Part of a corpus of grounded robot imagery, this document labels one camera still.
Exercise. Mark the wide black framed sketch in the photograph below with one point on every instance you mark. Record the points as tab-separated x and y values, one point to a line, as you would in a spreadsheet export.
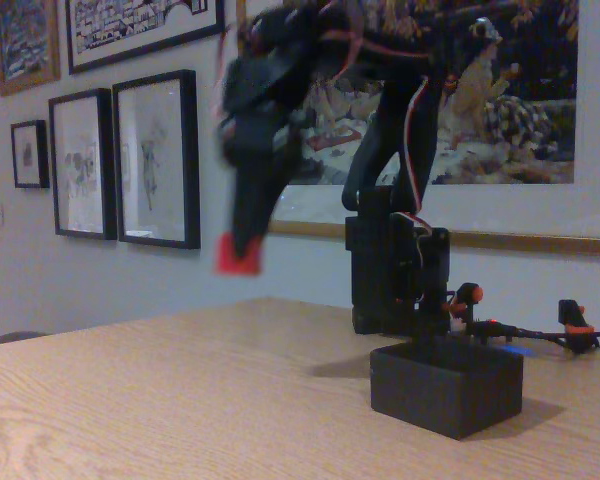
155	160

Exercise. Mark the black framed city print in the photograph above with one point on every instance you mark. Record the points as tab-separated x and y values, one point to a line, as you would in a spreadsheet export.
140	25

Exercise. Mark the small black picture frame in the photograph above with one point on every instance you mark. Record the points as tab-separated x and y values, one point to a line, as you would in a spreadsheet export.
29	155

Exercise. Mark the black clamp with orange knob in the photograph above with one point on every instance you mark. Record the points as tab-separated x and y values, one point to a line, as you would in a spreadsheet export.
467	296

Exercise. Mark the red cube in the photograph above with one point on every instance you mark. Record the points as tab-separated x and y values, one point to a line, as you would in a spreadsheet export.
250	262

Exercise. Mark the dark chair back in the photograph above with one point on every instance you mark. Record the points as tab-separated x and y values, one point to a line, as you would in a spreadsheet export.
15	338

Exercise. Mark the narrow black framed sketch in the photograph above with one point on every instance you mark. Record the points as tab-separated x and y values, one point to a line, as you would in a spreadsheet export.
80	165

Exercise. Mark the black box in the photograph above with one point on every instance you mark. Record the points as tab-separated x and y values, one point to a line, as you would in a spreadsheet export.
430	395

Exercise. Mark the wooden framed colourful painting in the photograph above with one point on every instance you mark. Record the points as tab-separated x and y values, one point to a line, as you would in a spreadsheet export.
25	40

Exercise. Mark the white wall light switch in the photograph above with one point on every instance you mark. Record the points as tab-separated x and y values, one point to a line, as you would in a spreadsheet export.
1	216

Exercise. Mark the black clamp with orange band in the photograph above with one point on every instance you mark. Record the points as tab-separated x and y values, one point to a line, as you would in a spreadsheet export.
575	320

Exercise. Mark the large gold framed picture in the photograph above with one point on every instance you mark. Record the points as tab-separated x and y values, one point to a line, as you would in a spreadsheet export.
520	125

